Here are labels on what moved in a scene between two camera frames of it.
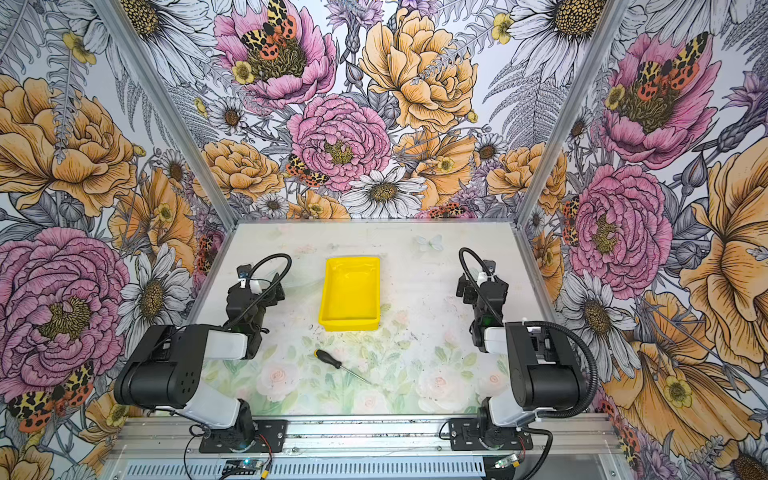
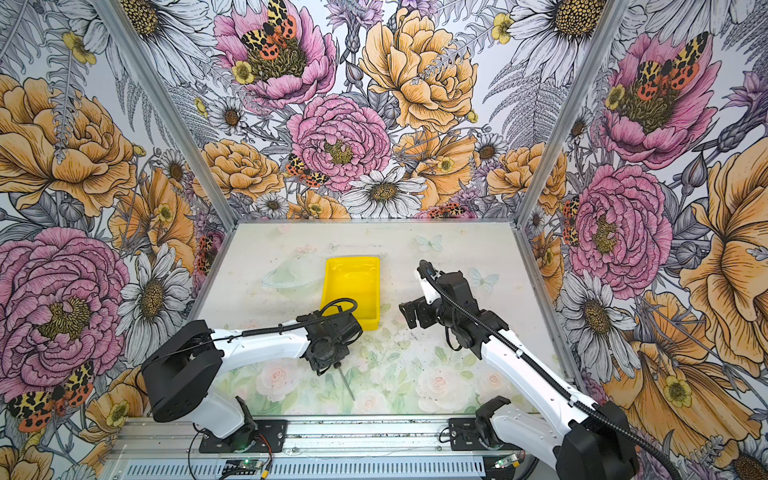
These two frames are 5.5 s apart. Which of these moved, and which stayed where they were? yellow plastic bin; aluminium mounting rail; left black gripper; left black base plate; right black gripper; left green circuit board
Moved: right black gripper; left black gripper
Stayed: yellow plastic bin; aluminium mounting rail; left green circuit board; left black base plate
